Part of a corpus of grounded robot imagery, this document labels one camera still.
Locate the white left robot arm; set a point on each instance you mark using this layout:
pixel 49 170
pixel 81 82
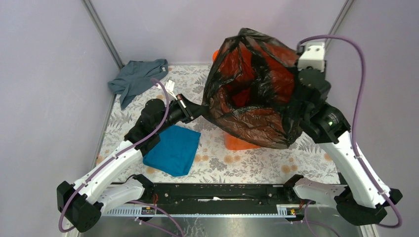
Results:
pixel 111 163

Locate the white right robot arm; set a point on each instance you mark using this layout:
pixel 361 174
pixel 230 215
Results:
pixel 362 200

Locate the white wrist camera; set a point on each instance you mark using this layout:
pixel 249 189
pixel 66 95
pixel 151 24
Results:
pixel 312 56
pixel 169 86

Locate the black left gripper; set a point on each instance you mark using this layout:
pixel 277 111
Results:
pixel 190 110

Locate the floral patterned table mat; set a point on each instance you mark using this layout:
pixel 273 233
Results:
pixel 213 163

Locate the left aluminium corner post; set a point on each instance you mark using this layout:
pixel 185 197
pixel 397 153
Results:
pixel 92 12

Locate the aluminium corner post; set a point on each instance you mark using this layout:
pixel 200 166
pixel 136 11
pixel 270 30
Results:
pixel 341 16
pixel 92 12

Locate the orange plastic trash bin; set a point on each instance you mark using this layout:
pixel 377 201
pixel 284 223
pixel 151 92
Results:
pixel 231 142

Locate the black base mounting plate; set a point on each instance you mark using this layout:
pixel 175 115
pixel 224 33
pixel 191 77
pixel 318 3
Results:
pixel 220 198

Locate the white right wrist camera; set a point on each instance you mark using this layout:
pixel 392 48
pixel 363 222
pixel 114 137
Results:
pixel 312 56

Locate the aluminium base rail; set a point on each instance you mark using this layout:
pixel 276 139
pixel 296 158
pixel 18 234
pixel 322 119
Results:
pixel 148 210

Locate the black plastic trash bag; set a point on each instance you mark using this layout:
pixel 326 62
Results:
pixel 249 87

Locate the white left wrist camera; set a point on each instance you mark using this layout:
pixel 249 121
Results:
pixel 169 86

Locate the bright blue folded cloth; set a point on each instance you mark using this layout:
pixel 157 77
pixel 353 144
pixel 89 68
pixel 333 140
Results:
pixel 175 152

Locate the grey-blue crumpled cloth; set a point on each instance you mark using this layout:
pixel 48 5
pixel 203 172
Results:
pixel 135 78

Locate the right aluminium corner post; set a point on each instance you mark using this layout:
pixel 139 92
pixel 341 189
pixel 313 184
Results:
pixel 341 16

